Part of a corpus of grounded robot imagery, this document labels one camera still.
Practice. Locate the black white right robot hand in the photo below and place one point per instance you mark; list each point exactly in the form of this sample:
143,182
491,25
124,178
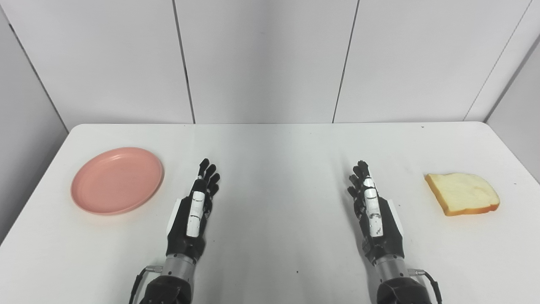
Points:
386,236

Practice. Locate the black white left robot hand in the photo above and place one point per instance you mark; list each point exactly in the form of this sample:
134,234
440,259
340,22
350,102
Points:
184,228

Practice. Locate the pink round plate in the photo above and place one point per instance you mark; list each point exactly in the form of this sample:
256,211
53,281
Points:
117,180

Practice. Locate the slice of white bread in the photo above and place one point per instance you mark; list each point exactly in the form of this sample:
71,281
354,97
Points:
463,193

